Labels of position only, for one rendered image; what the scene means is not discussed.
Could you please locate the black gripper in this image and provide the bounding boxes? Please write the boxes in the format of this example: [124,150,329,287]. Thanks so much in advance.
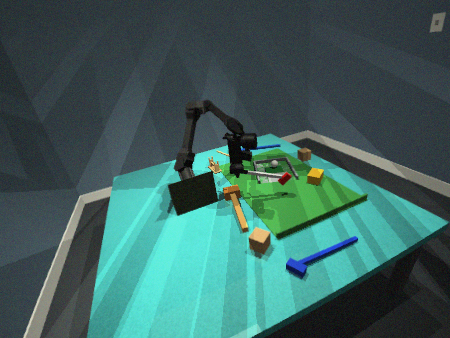
[228,147,244,178]

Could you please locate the yellow cube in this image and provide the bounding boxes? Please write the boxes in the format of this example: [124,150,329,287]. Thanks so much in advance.
[307,168,324,185]

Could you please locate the tan cube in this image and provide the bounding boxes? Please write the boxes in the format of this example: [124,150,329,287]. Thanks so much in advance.
[249,227,271,255]
[297,148,311,162]

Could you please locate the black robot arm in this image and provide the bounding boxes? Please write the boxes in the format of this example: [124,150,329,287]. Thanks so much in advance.
[173,100,258,181]

